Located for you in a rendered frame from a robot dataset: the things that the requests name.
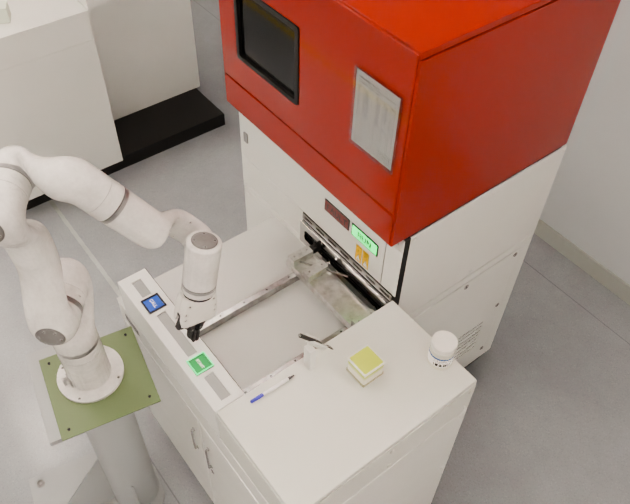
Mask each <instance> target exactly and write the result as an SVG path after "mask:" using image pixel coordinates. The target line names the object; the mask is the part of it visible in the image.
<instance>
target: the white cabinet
mask: <svg viewBox="0 0 630 504"><path fill-rule="evenodd" d="M118 303H119V306H120V310H121V313H122V316H123V319H124V323H125V326H126V328H127V327H129V326H131V327H132V329H133V332H134V334H135V337H136V339H137V342H138V344H139V347H140V349H141V352H142V354H143V357H144V359H145V362H146V364H147V367H148V369H149V372H150V374H151V377H152V379H153V382H154V384H155V387H156V389H157V392H158V394H159V397H160V399H161V402H158V403H156V404H153V405H151V406H150V409H151V412H152V414H153V415H154V416H155V418H156V419H157V421H158V422H159V424H160V425H161V427H162V428H163V430H164V431H165V433H166V434H167V435H168V437H169V438H170V440H171V441H172V443H173V444H174V446H175V447H176V449H177V450H178V452H179V453H180V454H181V456H182V457H183V459H184V460H185V462H186V463H187V465H188V466H189V468H190V469H191V471H192V472H193V473H194V475H195V476H196V478H197V479H198V481H199V482H200V484H201V485H202V487H203V488H204V489H205V491H206V492H207V494H208V495H209V497H210V498H211V500H212V501H213V503H214V504H268V502H267V501H266V500H265V498H264V497H263V496H262V494H261V493H260V492H259V490H258V489H257V487H256V486H255V485H254V483H253V482H252V481H251V479H250V478H249V477H248V475H247V474H246V473H245V471H244V470H243V468H242V467H241V466H240V464H239V463H238V462H237V460H236V459H235V458H234V456H233V455H232V453H231V452H230V451H229V449H228V448H227V447H226V445H225V444H224V443H223V441H222V440H221V439H220V438H219V437H218V436H217V435H216V433H215V432H214V430H213V429H212V428H211V426H210V425H209V424H208V422H207V421H206V420H205V418H204V417H203V415H202V414H201V413H200V411H199V410H198V409H197V407H196V406H195V405H194V403H193V402H192V401H191V399H190V398H189V396H188V395H187V394H186V392H185V391H184V390H183V388H182V387H181V386H180V384H179V383H178V381H177V380H176V379H175V377H174V376H173V375H172V373H171V372H170V371H169V369H168V368H167V366H166V365H165V364H164V362H163V361H162V360H161V358H160V357H159V356H158V354H157V353H156V351H155V350H154V349H153V347H152V346H151V345H150V343H149V342H148V341H147V339H146V338H145V337H144V335H143V334H142V332H141V331H140V330H139V328H138V327H137V326H136V324H135V323H134V322H133V320H132V319H131V317H130V316H129V315H128V313H127V312H126V311H125V309H124V308H123V307H122V305H121V304H120V302H119V301H118ZM466 410H467V408H465V409H464V410H463V411H461V412H460V413H459V414H458V415H456V416H455V417H454V418H452V419H451V420H450V421H449V422H447V423H446V424H445V425H443V426H442V427H441V428H439V429H438V430H437V431H436V432H434V433H433V434H432V435H430V436H429V437H428V438H426V439H425V440H424V441H423V442H421V443H420V444H419V445H417V446H416V447H415V448H414V449H412V450H411V451H410V452H408V453H407V454H406V455H404V456H403V457H402V458H401V459H399V460H398V461H397V462H395V463H394V464H393V465H391V466H390V467H389V468H388V469H386V470H385V471H384V472H382V473H381V474H380V475H379V476H377V477H376V478H375V479H373V480H372V481H371V482H369V483H368V484H367V485H366V486H364V487H363V488H362V489H360V490H359V491H358V492H357V493H355V494H354V495H353V496H351V497H350V498H349V499H347V500H346V501H345V502H344V503H342V504H431V502H432V500H433V497H434V494H435V492H436V489H437V487H438V484H439V481H440V479H441V476H442V473H443V471H444V468H445V465H446V463H447V460H448V458H449V455H450V452H451V450H452V447H453V444H454V442H455V439H456V436H457V434H458V431H459V429H460V426H461V423H462V421H463V418H464V415H465V413H466Z"/></svg>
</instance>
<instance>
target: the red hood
mask: <svg viewBox="0 0 630 504"><path fill-rule="evenodd" d="M620 1H621V0H219V12H220V24H221V36H222V48H223V61H224V71H225V84H226V97H227V101H228V102H229V103H230V104H231V105H232V106H233V107H234V108H236V109H237V110H238V111H239V112H240V113H241V114H242V115H243V116H245V117H246V118H247V119H248V120H249V121H250V122H251V123H252V124H254V125H255V126H256V127H257V128H258V129H259V130H260V131H261V132H262V133H264V134H265V135H266V136H267V137H268V138H269V139H270V140H271V141H273V142H274V143H275V144H276V145H277V146H278V147H279V148H280V149H282V150H283V151H284V152H285V153H286V154H287V155H288V156H289V157H291V158H292V159H293V160H294V161H295V162H296V163H297V164H298V165H299V166H301V167H302V168H303V169H304V170H305V171H306V172H307V173H308V174H310V175H311V176H312V177H313V178H314V179H315V180H316V181H317V182H319V183H320V184H321V185H322V186H323V187H324V188H325V189H326V190H328V191H329V192H330V193H331V194H332V195H333V196H334V197H335V198H337V199H338V200H339V201H340V202H341V203H342V204H343V205H344V206H345V207H347V208H348V209H349V210H350V211H351V212H352V213H353V214H354V215H356V216H357V217H358V218H359V219H360V220H361V221H362V222H363V223H365V224H366V225H367V226H368V227H369V228H370V229H371V230H372V231H374V232H375V233H376V234H377V235H378V236H379V237H380V238H381V239H382V240H384V241H385V242H386V243H387V244H388V245H389V246H390V247H393V246H394V245H396V244H398V243H399V242H401V241H403V240H404V239H406V238H408V237H409V236H411V235H413V234H415V233H416V232H418V231H420V230H421V229H423V228H425V227H426V226H428V225H430V224H431V223H433V222H435V221H437V220H438V219H440V218H442V217H443V216H445V215H447V214H448V213H450V212H452V211H453V210H455V209H457V208H458V207H460V206H462V205H464V204H465V203H467V202H469V201H470V200H472V199H474V198H475V197H477V196H479V195H480V194H482V193H484V192H486V191H487V190H489V189H491V188H492V187H494V186H496V185H497V184H499V183H501V182H502V181H504V180H506V179H507V178H509V177H511V176H513V175H514V174H516V173H518V172H519V171H521V170H523V169H524V168H526V167H528V166H529V165H531V164H533V163H534V162H536V161H538V160H540V159H541V158H543V157H545V156H546V155H548V154H550V153H551V152H553V151H555V150H556V149H558V148H560V147H562V146H563V145H565V144H567V141H568V139H569V136H570V133H571V131H572V128H573V125H574V123H575V120H576V118H577V115H578V112H579V110H580V107H581V104H582V102H583V99H584V96H585V94H586V91H587V89H588V86H589V83H590V81H591V78H592V75H593V73H594V70H595V67H596V65H597V62H598V60H599V57H600V54H601V52H602V49H603V46H604V44H605V41H606V38H607V36H608V33H609V31H610V28H611V25H612V23H613V20H614V17H615V15H616V12H617V9H618V7H619V4H620Z"/></svg>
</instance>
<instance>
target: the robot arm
mask: <svg viewBox="0 0 630 504"><path fill-rule="evenodd" d="M35 186H37V187H38V188H39V189H40V190H41V191H42V192H43V193H44V194H45V195H47V196H48V197H50V198H52V199H54V200H56V201H59V202H65V203H69V204H72V205H74V206H76V207H78V208H79V209H81V210H83V211H84V212H86V213H87V214H89V215H90V216H92V217H94V218H95V219H97V220H98V221H100V222H102V223H103V224H105V225H106V226H108V227H110V228H111V229H113V230H114V231H116V232H118V233H119V234H121V235H123V236H124V237H126V238H128V239H129V240H131V241H132V242H134V243H136V244H137V245H139V246H141V247H144V248H147V249H156V248H158V247H160V246H162V245H163V243H164V242H165V241H166V239H167V237H168V236H169V237H171V238H173V239H175V240H177V241H179V242H180V243H181V244H182V245H183V246H184V262H183V273H182V283H181V290H180V292H179V294H178V296H177V299H176V303H175V308H174V315H173V317H174V319H178V320H177V323H176V325H175V327H176V329H177V330H182V329H184V328H185V329H186V330H187V337H188V338H189V339H191V340H192V342H195V340H196V341H197V340H199V334H200V329H202V327H203V324H204V323H205V322H206V321H207V320H208V319H210V318H212V317H213V316H214V315H215V312H216V305H217V297H216V286H217V279H218V272H219V265H220V258H221V250H222V241H221V239H220V237H219V236H217V235H216V234H215V233H213V232H212V231H211V230H210V228H209V227H208V226H207V225H205V224H204V223H203V222H202V221H200V220H199V219H197V218H196V217H194V216H193V215H191V214H190V213H188V212H186V211H184V210H180V209H170V210H166V211H163V212H160V211H158V210H157V209H155V208H154V207H152V206H151V205H150V204H148V203H147V202H145V201H144V200H143V199H141V198H140V197H138V196H137V195H136V194H134V193H133V192H131V191H130V190H128V189H127V188H126V187H124V186H123V185H121V184H120V183H118V182H117V181H115V180H114V179H112V178H111V177H110V176H108V175H107V174H105V173H104V172H102V171H101V170H99V169H98V168H97V167H95V166H94V165H92V164H90V163H89V162H87V161H85V160H83V159H81V158H77V157H72V156H57V157H41V156H37V155H36V154H34V153H32V152H31V151H29V150H27V149H26V148H24V147H21V146H17V145H11V146H6V147H4V148H2V149H0V247H3V248H4V249H5V250H6V252H7V254H8V255H9V257H10V259H11V261H12V262H13V264H14V266H15V268H16V270H17V272H18V276H19V280H20V286H21V293H22V301H23V308H24V314H25V318H26V322H27V325H28V328H29V330H30V332H31V334H32V335H33V336H34V337H35V338H36V339H37V340H39V341H40V342H42V343H44V344H47V345H52V346H53V348H54V350H55V352H56V354H57V356H58V358H59V360H60V362H61V365H60V367H59V369H58V372H57V385H58V387H59V390H60V391H61V393H62V394H63V395H64V396H65V397H66V398H67V399H69V400H70V401H73V402H76V403H81V404H88V403H94V402H97V401H100V400H102V399H105V398H106V397H108V396H109V395H111V394H112V393H113V392H114V391H115V390H116V389H117V388H118V386H119V385H120V383H121V381H122V379H123V375H124V365H123V361H122V359H121V357H120V355H119V354H118V353H117V352H116V351H115V350H114V349H112V348H110V347H107V346H104V345H103V344H102V341H101V339H100V336H99V334H98V331H97V328H96V326H95V320H94V293H93V285H92V280H91V277H90V274H89V272H88V270H87V269H86V268H85V266H84V265H83V264H82V263H80V262H79V261H77V260H75V259H72V258H60V256H59V253H58V251H57V248H56V246H55V243H54V241H53V239H52V237H51V235H50V233H49V231H48V229H47V228H46V227H45V226H44V225H43V224H42V223H40V222H38V221H36V220H32V219H26V208H27V204H28V201H29V198H30V195H31V192H32V190H33V188H34V187H35Z"/></svg>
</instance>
